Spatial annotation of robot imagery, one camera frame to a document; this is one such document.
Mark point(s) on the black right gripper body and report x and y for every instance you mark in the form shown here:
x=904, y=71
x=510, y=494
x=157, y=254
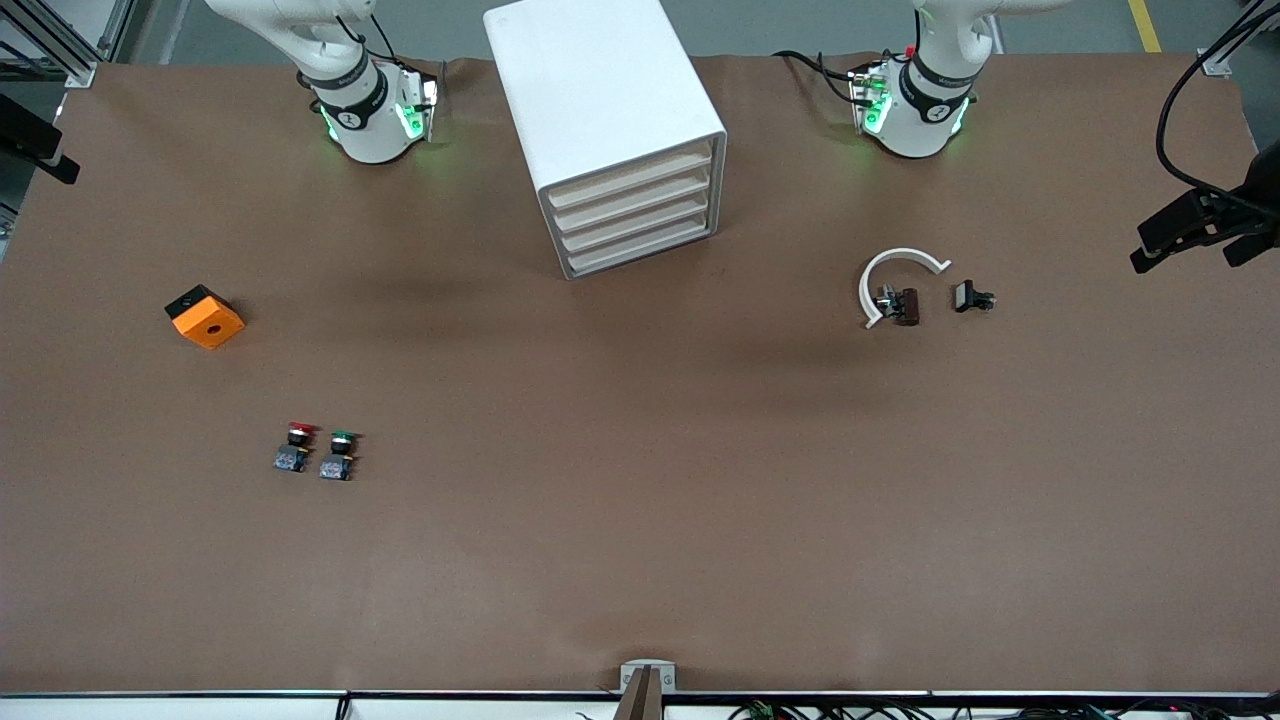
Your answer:
x=20, y=130

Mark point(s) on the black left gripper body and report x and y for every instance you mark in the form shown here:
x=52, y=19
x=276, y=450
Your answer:
x=1258, y=192

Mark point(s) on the red push button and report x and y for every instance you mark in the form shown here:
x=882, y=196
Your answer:
x=292, y=458

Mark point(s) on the cream cabinet drawer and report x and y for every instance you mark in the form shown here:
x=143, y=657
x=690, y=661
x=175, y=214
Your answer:
x=630, y=222
x=630, y=176
x=630, y=245
x=630, y=199

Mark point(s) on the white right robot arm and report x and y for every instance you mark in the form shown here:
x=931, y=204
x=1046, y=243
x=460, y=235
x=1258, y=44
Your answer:
x=365, y=130

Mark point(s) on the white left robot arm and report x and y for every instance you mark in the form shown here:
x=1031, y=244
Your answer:
x=915, y=125

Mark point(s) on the green push button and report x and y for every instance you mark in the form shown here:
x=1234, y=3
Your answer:
x=336, y=465

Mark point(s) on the white drawer cabinet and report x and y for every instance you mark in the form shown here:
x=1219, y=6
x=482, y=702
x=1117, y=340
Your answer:
x=600, y=90

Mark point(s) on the orange and black box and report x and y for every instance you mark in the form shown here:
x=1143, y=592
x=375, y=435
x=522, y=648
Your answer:
x=210, y=325

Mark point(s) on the small black component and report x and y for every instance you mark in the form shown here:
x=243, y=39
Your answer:
x=966, y=296

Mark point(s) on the small brown component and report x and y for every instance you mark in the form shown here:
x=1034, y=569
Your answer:
x=907, y=306

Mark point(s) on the brown table cover sheet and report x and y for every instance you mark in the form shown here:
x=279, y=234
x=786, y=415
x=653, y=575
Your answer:
x=640, y=500

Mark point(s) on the aluminium frame profile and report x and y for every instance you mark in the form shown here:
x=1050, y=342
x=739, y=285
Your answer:
x=60, y=40
x=1240, y=35

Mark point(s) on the white table edge rail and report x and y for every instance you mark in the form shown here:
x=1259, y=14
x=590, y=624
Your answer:
x=200, y=708

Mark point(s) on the grey metal bracket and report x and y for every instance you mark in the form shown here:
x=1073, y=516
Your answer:
x=648, y=668

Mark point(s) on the brown post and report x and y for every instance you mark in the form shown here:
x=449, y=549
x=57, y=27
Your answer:
x=640, y=700

